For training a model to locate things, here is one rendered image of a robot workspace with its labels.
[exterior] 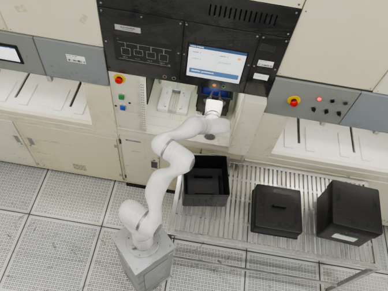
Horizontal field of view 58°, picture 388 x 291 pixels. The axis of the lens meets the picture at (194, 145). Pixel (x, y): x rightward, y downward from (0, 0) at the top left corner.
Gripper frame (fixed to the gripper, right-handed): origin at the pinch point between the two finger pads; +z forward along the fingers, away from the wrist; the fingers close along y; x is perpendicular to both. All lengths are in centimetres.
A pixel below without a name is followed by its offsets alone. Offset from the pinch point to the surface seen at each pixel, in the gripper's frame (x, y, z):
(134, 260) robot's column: -43, -31, -95
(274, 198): -33, 47, -47
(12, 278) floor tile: -119, -125, -102
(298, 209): -33, 62, -52
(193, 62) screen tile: 37.6, -15.3, -14.4
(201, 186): -42, 1, -42
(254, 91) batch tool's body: 24.4, 19.4, -14.7
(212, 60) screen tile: 40.9, -6.0, -14.5
